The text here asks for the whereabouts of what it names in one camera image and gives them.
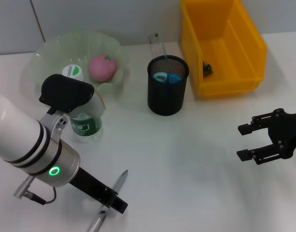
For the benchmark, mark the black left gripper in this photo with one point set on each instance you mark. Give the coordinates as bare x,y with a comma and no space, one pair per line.
92,186

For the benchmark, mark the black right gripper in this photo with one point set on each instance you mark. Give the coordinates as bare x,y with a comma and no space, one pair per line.
287,133

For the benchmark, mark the silver white pen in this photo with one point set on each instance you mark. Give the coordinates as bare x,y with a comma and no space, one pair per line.
121,180

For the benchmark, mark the green plastic wrapper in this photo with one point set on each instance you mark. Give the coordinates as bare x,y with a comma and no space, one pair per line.
207,68

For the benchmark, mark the clear water bottle green label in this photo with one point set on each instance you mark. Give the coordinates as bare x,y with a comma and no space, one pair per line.
86,128

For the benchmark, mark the blue scissors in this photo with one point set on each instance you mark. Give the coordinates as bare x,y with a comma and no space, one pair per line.
172,79

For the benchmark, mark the clear plastic ruler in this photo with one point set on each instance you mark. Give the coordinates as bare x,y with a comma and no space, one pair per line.
156,46

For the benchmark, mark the pink peach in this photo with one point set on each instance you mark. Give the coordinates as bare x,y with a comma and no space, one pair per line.
100,68

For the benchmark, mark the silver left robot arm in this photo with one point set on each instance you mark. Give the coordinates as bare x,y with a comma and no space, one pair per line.
17,135

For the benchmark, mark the black mesh pen holder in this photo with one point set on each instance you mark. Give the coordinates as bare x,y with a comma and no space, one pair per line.
165,99

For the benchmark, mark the translucent green fruit plate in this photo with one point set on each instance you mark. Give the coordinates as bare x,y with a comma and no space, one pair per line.
53,50

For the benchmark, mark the yellow plastic bin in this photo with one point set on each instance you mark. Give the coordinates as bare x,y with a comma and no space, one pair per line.
234,48

